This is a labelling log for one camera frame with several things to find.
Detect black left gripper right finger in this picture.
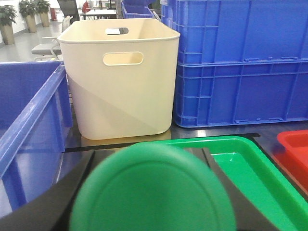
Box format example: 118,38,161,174
184,148,278,231

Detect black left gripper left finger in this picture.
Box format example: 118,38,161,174
0,150,114,231

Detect green mushroom push button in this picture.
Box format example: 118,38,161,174
69,142,236,231

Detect green plastic tray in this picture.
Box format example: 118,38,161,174
166,135,308,231

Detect red plastic tray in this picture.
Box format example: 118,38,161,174
275,130,308,193

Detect blue bin left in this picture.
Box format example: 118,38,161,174
0,61,72,217

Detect cream plastic basket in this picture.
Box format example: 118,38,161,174
58,18,180,140

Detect blue stacked crates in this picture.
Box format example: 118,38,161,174
161,0,308,128

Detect potted plant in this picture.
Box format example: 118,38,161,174
0,5,17,45

